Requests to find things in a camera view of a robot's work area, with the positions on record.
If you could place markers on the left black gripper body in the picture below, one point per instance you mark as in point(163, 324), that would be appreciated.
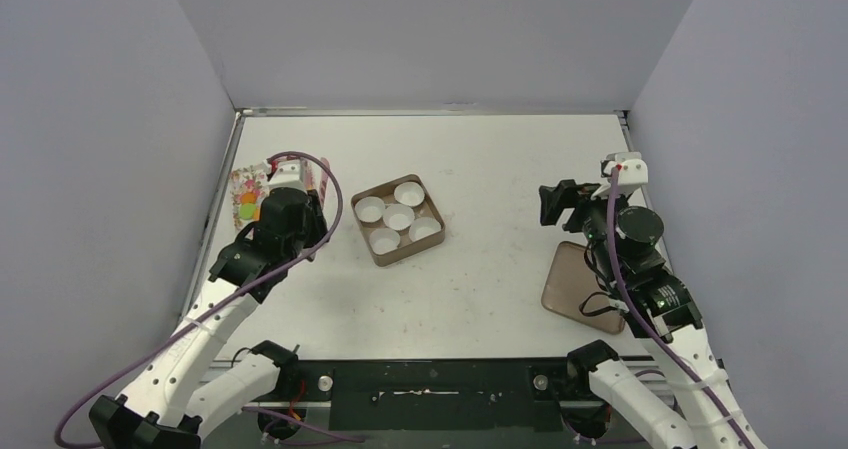
point(313, 229)

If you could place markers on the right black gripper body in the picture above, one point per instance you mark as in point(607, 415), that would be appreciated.
point(573, 201)

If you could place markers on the pink cat paw tongs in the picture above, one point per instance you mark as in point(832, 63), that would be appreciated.
point(315, 177)

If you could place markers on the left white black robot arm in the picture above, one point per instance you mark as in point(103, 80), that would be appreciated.
point(167, 405)

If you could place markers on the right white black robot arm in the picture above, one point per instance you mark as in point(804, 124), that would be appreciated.
point(622, 255)

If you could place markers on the green round cookie left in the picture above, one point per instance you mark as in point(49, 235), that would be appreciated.
point(248, 211)

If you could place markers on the orange cookie far left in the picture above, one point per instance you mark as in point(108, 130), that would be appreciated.
point(248, 198)

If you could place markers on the floral cookie tray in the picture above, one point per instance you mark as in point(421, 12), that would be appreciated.
point(248, 188)

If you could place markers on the brown box lid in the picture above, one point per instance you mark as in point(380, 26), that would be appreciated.
point(571, 291)

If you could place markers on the white paper cup left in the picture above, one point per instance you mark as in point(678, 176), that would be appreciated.
point(369, 209)

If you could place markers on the white paper cup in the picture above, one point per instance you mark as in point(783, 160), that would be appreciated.
point(410, 194)
point(398, 217)
point(423, 227)
point(369, 209)
point(384, 240)

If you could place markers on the white paper cup front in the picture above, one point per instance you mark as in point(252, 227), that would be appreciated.
point(384, 240)

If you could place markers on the brown square cookie box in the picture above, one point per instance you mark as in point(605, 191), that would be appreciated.
point(407, 248)

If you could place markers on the white paper cup centre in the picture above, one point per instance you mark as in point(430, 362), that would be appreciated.
point(398, 217)

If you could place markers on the white paper cup back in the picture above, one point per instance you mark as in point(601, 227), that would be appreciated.
point(410, 194)

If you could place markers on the white paper cup right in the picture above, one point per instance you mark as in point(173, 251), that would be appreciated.
point(423, 227)

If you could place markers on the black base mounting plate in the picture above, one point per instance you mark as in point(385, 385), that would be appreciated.
point(442, 394)

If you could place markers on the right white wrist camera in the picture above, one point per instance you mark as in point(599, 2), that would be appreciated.
point(623, 173)

